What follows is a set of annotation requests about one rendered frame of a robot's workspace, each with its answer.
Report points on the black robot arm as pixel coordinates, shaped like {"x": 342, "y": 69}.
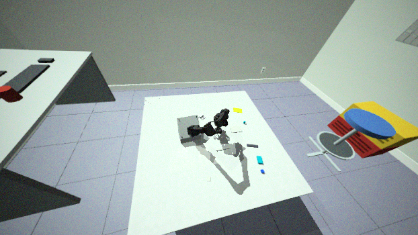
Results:
{"x": 207, "y": 129}

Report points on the teal rectangular block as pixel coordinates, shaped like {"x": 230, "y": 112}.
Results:
{"x": 259, "y": 160}

